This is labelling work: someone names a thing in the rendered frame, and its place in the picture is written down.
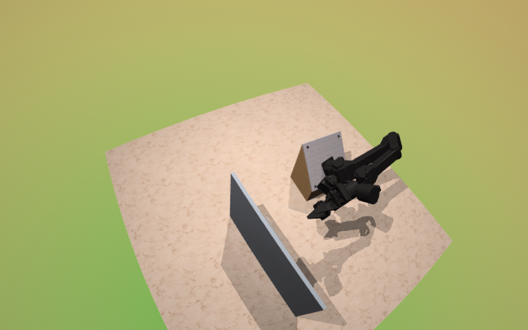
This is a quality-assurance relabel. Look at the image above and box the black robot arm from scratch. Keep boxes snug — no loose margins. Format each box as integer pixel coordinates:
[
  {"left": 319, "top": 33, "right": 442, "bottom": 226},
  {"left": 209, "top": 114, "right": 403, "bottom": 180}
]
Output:
[{"left": 316, "top": 132, "right": 402, "bottom": 204}]

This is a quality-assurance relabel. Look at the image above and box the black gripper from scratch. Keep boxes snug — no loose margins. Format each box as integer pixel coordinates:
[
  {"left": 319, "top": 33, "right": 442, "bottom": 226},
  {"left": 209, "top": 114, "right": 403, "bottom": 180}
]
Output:
[{"left": 307, "top": 183, "right": 353, "bottom": 221}]

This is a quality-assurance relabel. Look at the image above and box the dark grey flat panel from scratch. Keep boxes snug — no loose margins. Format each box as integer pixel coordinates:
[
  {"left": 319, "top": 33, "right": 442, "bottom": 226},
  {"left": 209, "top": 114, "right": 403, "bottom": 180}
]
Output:
[{"left": 230, "top": 172, "right": 327, "bottom": 317}]

